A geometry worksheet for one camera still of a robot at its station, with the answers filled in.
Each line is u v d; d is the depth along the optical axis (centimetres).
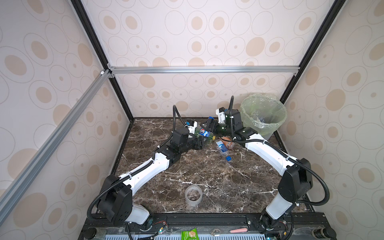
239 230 71
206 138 76
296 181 44
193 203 80
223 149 96
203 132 76
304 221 73
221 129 70
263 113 99
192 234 69
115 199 41
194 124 72
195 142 70
